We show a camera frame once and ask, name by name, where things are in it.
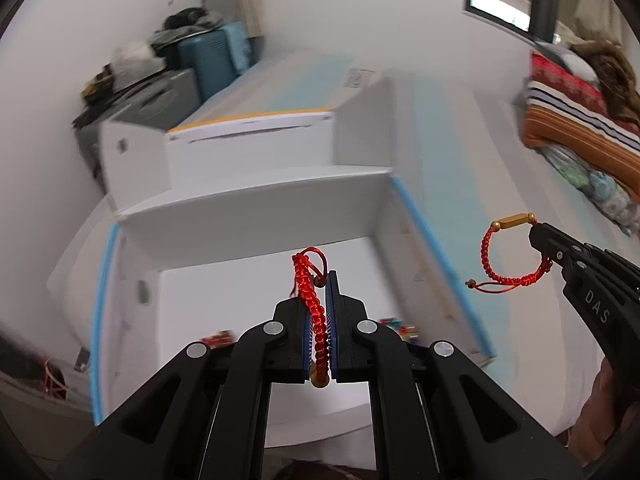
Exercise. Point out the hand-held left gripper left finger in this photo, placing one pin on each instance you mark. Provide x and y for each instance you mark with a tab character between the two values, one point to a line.
303	340

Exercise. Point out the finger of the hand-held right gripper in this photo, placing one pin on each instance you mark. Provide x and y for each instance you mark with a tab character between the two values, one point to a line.
595	300
555	240

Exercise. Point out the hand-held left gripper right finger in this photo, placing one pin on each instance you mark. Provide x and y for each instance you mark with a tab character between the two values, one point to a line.
331	340

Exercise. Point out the sky print cardboard box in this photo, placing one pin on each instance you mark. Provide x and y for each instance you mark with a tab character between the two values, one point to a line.
225	285

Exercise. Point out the person's right hand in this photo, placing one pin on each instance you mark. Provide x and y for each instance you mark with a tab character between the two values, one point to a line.
595	420

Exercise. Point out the floral blanket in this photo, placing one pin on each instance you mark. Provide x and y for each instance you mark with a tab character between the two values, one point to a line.
595	185

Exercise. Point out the stack of folded blankets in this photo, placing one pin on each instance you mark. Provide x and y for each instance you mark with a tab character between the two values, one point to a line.
565	110

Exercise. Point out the brown fuzzy cloth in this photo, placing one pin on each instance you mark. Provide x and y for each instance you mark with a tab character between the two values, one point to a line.
610	70

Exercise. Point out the grey storage box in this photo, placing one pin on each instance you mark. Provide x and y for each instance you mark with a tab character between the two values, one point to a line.
160	95

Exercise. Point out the blue suitcase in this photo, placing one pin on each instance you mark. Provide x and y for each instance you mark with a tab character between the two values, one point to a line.
215	60

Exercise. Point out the pile of dark clothes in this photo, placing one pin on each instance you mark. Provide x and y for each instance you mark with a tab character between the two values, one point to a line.
187	22

